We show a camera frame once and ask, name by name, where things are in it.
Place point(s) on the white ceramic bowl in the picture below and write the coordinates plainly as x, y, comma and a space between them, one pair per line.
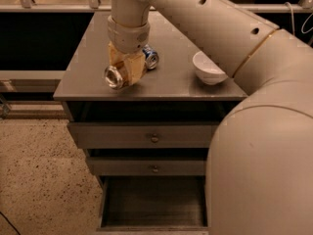
207, 71

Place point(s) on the grey top drawer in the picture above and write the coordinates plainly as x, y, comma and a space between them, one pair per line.
100, 135

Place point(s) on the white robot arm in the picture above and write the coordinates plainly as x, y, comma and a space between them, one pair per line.
259, 170

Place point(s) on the orange soda can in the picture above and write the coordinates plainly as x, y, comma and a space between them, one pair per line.
113, 77

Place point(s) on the blue soda can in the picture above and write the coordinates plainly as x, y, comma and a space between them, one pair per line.
151, 57

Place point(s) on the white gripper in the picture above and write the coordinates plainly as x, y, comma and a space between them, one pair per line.
127, 39

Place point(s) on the grey drawer cabinet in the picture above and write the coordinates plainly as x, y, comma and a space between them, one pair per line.
169, 94

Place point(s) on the grey middle drawer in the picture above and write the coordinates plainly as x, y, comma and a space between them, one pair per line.
146, 166

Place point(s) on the grey open bottom drawer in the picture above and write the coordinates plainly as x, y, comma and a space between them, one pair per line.
152, 205

